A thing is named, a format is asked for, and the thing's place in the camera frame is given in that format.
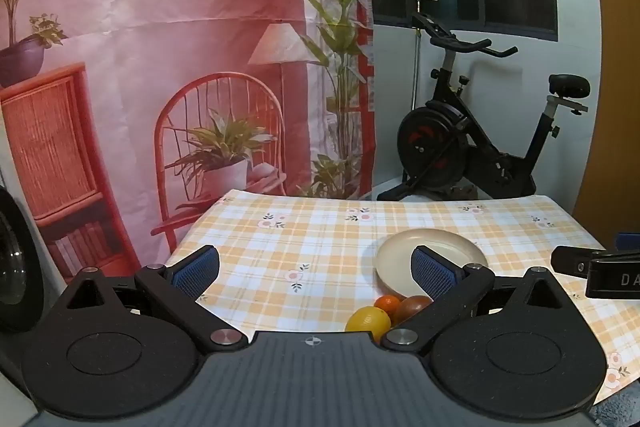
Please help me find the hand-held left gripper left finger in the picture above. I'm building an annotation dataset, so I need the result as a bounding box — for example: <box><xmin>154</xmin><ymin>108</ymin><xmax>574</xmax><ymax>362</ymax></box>
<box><xmin>65</xmin><ymin>246</ymin><xmax>249</xmax><ymax>354</ymax></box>

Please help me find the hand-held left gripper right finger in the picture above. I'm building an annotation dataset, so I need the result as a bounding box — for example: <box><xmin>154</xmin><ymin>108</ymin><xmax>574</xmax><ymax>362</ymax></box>
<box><xmin>381</xmin><ymin>246</ymin><xmax>566</xmax><ymax>354</ymax></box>

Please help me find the beige round plate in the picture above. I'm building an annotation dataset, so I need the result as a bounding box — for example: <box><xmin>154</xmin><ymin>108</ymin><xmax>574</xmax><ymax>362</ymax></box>
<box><xmin>376</xmin><ymin>228</ymin><xmax>488</xmax><ymax>299</ymax></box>

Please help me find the brown kiwi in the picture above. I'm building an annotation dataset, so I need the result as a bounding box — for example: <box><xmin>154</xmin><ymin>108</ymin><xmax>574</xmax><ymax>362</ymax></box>
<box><xmin>391</xmin><ymin>295</ymin><xmax>433</xmax><ymax>325</ymax></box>

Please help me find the small tangerine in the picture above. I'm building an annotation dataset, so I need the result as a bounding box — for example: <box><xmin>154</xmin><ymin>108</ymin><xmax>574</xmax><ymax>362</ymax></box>
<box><xmin>372</xmin><ymin>294</ymin><xmax>402</xmax><ymax>315</ymax></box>

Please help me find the yellow lemon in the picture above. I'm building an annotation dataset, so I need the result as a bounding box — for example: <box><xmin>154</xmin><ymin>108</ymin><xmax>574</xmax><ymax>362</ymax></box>
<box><xmin>345</xmin><ymin>306</ymin><xmax>392</xmax><ymax>343</ymax></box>

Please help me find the orange checked floral tablecloth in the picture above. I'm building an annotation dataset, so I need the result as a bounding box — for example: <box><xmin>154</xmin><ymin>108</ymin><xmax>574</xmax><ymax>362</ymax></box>
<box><xmin>165</xmin><ymin>189</ymin><xmax>640</xmax><ymax>405</ymax></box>

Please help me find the brown wooden door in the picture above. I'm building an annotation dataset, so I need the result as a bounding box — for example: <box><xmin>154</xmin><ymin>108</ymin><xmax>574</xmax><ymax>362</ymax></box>
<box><xmin>572</xmin><ymin>0</ymin><xmax>640</xmax><ymax>233</ymax></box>

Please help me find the black exercise bike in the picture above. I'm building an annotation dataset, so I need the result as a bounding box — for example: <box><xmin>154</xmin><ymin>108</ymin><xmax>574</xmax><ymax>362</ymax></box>
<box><xmin>376</xmin><ymin>13</ymin><xmax>591</xmax><ymax>202</ymax></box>

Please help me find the black round appliance door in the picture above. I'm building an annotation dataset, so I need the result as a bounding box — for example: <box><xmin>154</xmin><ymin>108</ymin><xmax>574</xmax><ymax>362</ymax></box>
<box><xmin>0</xmin><ymin>184</ymin><xmax>48</xmax><ymax>333</ymax></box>

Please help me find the thin metal pole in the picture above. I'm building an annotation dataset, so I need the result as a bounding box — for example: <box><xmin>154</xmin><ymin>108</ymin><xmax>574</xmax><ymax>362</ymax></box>
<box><xmin>412</xmin><ymin>0</ymin><xmax>425</xmax><ymax>110</ymax></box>

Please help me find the pink printed wall backdrop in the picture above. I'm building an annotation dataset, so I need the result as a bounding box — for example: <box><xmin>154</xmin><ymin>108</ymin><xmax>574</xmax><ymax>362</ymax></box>
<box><xmin>0</xmin><ymin>0</ymin><xmax>376</xmax><ymax>288</ymax></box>

